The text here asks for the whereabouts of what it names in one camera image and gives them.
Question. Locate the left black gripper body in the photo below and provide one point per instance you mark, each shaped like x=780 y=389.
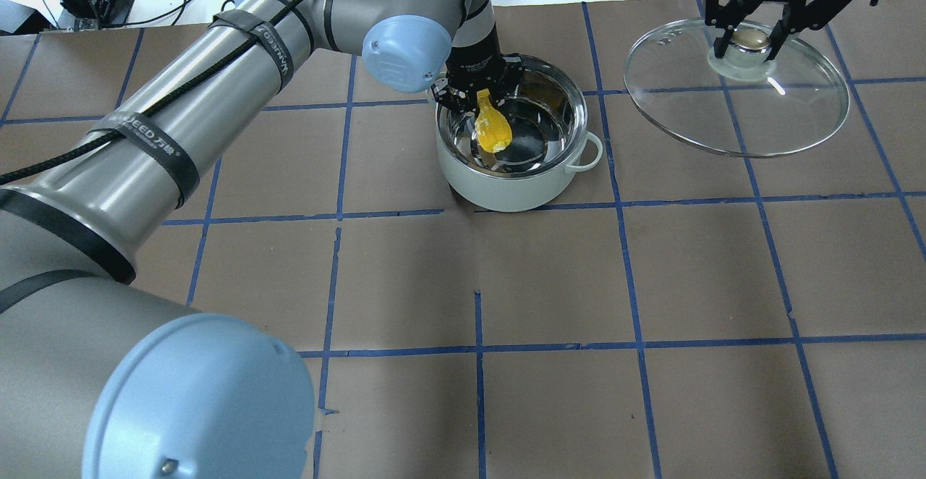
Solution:
x=475 y=59

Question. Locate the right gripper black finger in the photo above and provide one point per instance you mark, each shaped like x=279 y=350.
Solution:
x=727 y=17
x=799 y=15

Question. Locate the yellow corn cob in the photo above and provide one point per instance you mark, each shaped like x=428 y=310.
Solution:
x=493 y=132

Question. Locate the glass pot lid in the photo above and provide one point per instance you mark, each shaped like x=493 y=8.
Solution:
x=747 y=103

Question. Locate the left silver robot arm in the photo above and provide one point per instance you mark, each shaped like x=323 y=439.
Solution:
x=102 y=380

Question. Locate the pale green steel pot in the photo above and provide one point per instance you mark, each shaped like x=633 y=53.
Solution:
x=551 y=143

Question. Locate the brown paper table mat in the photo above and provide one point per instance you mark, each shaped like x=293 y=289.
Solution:
x=672 y=314

